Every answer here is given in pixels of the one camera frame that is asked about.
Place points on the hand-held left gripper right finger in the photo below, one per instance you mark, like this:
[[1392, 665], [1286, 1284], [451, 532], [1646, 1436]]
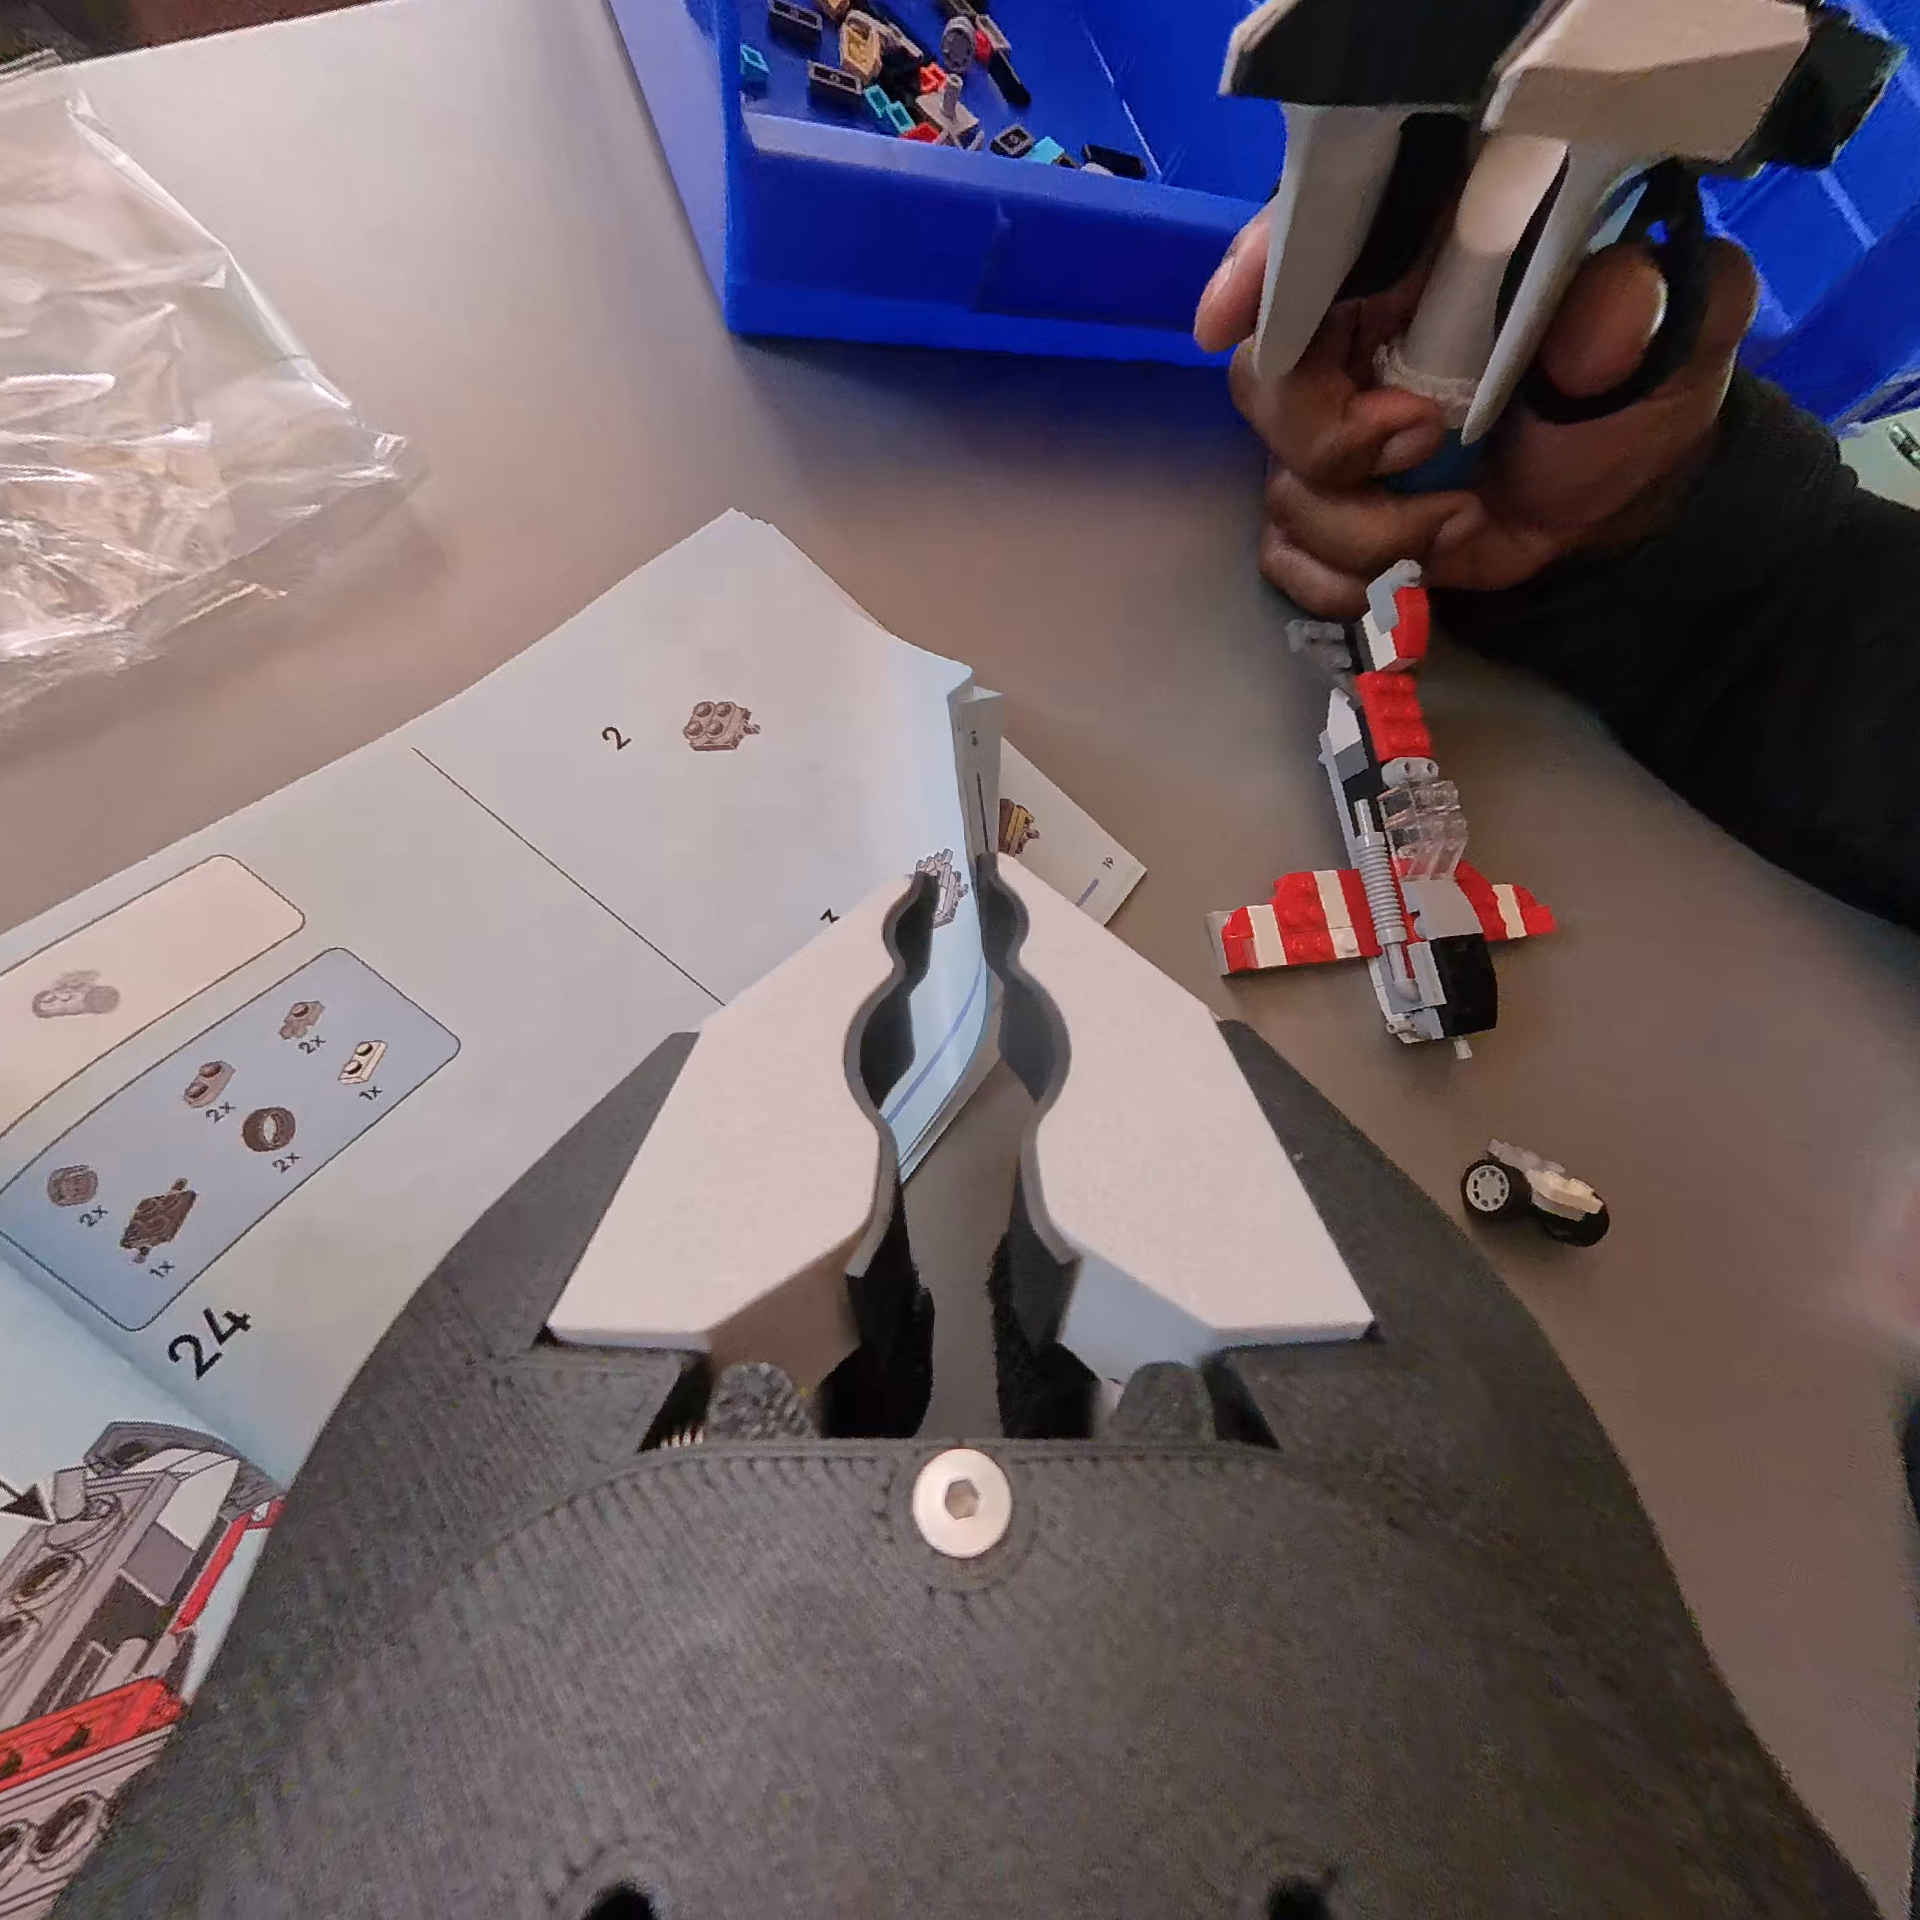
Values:
[[1184, 1185]]

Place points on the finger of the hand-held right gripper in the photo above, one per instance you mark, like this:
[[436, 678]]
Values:
[[1561, 225], [1321, 241]]

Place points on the clear plastic bag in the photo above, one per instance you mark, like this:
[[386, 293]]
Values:
[[151, 450]]

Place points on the pile of loose toy bricks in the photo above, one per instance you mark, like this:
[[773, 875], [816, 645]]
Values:
[[949, 108]]

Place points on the person's right hand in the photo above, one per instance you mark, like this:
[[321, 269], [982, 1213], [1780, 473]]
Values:
[[1501, 525]]

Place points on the grey desk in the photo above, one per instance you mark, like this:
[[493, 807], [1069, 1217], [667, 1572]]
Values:
[[1051, 525]]

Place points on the person's right forearm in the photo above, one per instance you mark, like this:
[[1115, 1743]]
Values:
[[1770, 631]]

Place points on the pale blue instruction booklet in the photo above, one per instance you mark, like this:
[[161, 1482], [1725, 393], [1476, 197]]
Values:
[[524, 825]]

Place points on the small toy brick wheel assembly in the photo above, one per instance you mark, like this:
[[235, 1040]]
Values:
[[1530, 1193]]

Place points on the blue plastic bin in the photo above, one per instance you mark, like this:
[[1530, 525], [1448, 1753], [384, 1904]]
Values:
[[1800, 270], [975, 254]]

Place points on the red white toy brick model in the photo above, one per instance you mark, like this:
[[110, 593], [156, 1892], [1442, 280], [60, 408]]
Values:
[[1411, 721]]

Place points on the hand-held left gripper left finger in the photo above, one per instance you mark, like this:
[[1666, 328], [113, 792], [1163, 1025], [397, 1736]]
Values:
[[750, 1170]]

